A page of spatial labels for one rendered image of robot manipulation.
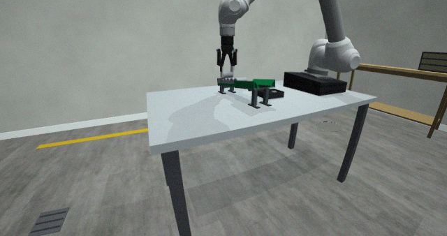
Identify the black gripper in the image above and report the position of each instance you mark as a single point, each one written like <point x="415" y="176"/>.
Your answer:
<point x="226" y="48"/>

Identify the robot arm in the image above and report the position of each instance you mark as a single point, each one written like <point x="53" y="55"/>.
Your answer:
<point x="340" y="55"/>

